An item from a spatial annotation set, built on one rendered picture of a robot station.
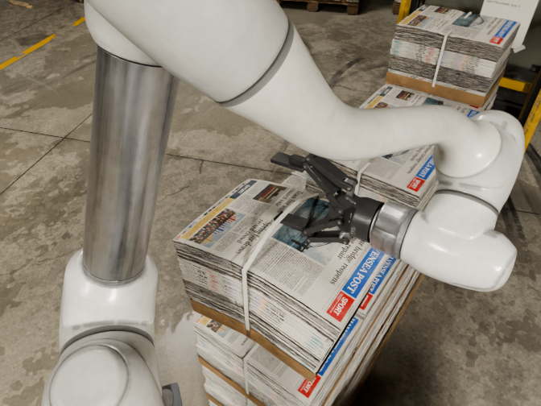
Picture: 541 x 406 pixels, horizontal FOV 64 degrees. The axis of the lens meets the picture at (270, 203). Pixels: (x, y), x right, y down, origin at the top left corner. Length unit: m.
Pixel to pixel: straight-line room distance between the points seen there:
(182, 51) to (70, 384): 0.49
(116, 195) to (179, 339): 1.62
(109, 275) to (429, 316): 1.85
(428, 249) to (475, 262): 0.07
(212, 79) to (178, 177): 2.70
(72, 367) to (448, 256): 0.56
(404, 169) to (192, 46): 1.08
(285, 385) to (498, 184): 0.68
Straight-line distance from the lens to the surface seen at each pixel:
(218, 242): 0.91
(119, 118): 0.56
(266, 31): 0.37
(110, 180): 0.61
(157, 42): 0.35
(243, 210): 0.99
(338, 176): 0.75
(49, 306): 2.51
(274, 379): 1.13
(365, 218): 0.74
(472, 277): 0.71
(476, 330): 2.39
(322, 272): 0.86
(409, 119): 0.56
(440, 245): 0.70
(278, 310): 0.87
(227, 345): 1.18
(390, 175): 1.33
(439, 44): 1.74
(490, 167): 0.72
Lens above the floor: 1.84
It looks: 41 degrees down
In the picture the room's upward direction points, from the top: straight up
